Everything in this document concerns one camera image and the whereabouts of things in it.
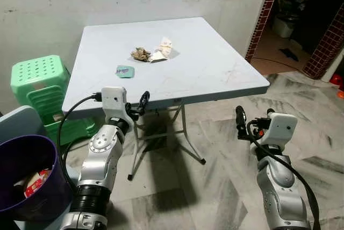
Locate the narrow red brick door post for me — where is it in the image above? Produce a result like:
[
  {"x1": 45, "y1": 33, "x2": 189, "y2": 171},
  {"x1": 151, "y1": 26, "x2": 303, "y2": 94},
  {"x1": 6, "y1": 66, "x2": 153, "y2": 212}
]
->
[{"x1": 245, "y1": 0, "x2": 285, "y2": 63}]

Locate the dark object on floor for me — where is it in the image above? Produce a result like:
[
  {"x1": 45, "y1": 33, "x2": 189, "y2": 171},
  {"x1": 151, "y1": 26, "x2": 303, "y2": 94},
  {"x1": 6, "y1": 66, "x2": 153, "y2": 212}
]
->
[{"x1": 279, "y1": 48, "x2": 299, "y2": 62}]

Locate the white wrapper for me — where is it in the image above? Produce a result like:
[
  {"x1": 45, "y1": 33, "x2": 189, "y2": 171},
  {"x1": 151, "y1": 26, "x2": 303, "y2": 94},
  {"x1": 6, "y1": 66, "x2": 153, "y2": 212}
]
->
[{"x1": 149, "y1": 37, "x2": 174, "y2": 63}]

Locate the red and white packet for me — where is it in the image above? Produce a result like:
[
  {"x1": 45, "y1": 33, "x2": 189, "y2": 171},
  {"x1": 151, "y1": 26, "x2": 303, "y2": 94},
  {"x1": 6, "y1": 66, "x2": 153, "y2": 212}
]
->
[{"x1": 24, "y1": 169, "x2": 52, "y2": 197}]

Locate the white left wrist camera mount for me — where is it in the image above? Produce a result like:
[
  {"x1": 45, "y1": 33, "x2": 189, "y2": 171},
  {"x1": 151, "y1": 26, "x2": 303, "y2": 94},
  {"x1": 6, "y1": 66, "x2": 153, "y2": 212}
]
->
[{"x1": 101, "y1": 87, "x2": 130, "y2": 128}]

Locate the green plastic stool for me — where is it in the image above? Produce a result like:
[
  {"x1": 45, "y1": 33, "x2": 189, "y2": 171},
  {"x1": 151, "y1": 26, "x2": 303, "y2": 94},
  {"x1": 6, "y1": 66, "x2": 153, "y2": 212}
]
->
[{"x1": 11, "y1": 55, "x2": 97, "y2": 146}]

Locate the white bucket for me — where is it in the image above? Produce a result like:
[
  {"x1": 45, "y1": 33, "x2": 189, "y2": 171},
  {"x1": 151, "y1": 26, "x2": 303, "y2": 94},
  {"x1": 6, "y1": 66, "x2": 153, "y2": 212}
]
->
[{"x1": 273, "y1": 15, "x2": 296, "y2": 39}]

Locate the wide red brick pillar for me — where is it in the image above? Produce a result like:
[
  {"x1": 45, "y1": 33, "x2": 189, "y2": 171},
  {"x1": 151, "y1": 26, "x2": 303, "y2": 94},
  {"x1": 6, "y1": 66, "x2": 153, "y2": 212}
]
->
[{"x1": 303, "y1": 4, "x2": 344, "y2": 80}]

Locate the red ball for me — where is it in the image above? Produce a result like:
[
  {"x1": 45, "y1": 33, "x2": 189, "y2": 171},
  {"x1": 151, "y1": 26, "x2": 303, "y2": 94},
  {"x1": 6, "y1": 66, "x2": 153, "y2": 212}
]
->
[{"x1": 329, "y1": 73, "x2": 343, "y2": 87}]

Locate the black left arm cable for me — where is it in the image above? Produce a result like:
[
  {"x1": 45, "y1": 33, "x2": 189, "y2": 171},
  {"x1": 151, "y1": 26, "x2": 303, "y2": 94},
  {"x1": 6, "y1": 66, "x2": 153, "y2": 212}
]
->
[{"x1": 56, "y1": 94, "x2": 104, "y2": 193}]

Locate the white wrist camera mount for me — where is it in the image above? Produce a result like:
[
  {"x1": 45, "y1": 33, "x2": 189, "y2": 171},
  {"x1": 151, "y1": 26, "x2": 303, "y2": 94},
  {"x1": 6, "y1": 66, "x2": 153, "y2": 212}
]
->
[
  {"x1": 267, "y1": 111, "x2": 298, "y2": 158},
  {"x1": 101, "y1": 87, "x2": 130, "y2": 128}
]

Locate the small green packet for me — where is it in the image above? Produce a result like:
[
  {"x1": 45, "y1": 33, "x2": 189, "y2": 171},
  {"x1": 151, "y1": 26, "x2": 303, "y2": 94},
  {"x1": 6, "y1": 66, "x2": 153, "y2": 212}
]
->
[{"x1": 116, "y1": 65, "x2": 135, "y2": 79}]

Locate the light blue folding table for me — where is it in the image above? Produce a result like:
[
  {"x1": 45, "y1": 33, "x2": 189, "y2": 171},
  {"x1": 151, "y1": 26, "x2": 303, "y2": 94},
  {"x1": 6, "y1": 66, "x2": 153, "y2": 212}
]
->
[{"x1": 62, "y1": 17, "x2": 270, "y2": 181}]

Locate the purple rubbish bin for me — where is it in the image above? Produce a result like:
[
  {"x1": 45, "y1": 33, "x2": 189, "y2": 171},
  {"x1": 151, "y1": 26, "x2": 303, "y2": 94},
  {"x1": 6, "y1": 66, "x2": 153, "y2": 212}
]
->
[{"x1": 0, "y1": 135, "x2": 73, "y2": 222}]

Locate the blue-grey plastic chair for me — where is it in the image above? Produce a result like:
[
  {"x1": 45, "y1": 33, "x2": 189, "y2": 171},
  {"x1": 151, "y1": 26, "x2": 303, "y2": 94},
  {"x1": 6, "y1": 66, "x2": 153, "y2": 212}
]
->
[{"x1": 0, "y1": 105, "x2": 76, "y2": 230}]

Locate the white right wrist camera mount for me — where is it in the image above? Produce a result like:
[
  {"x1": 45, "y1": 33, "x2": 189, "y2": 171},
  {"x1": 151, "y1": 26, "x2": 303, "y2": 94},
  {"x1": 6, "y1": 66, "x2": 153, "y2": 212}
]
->
[{"x1": 267, "y1": 111, "x2": 298, "y2": 158}]

